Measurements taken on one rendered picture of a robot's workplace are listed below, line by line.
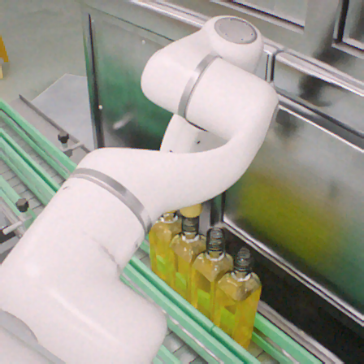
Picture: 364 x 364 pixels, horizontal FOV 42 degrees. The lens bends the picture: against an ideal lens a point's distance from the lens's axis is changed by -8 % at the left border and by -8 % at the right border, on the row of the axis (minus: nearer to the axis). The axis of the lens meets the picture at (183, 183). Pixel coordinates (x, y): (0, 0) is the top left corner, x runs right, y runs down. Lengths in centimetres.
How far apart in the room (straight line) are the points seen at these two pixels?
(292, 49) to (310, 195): 23
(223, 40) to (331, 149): 25
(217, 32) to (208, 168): 18
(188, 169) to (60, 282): 14
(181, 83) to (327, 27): 27
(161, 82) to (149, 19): 44
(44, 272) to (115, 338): 7
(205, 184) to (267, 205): 43
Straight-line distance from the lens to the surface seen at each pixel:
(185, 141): 64
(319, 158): 74
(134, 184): 41
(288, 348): 89
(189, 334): 92
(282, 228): 87
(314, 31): 70
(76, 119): 181
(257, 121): 47
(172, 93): 50
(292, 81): 72
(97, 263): 38
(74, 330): 37
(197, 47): 52
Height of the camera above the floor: 169
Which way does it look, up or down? 39 degrees down
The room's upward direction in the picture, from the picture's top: straight up
